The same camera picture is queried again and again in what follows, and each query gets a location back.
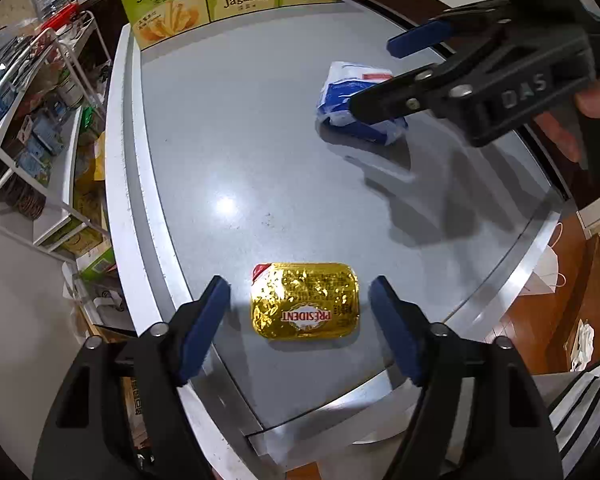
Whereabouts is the gold foil butter pack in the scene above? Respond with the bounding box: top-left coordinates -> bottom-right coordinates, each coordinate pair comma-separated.
250,262 -> 360,340

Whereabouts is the person right hand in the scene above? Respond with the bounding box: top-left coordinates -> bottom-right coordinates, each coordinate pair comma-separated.
534,78 -> 600,162

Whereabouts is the Jagabee box with fries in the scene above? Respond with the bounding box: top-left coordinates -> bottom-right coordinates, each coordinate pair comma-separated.
121,0 -> 210,50

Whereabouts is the green white carton box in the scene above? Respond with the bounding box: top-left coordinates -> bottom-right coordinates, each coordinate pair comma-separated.
76,242 -> 116,282

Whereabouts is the blue white tissue pack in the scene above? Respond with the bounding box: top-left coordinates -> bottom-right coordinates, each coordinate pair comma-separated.
315,61 -> 408,146

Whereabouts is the white metal storage rack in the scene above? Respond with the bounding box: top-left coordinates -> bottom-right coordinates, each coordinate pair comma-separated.
0,11 -> 112,261

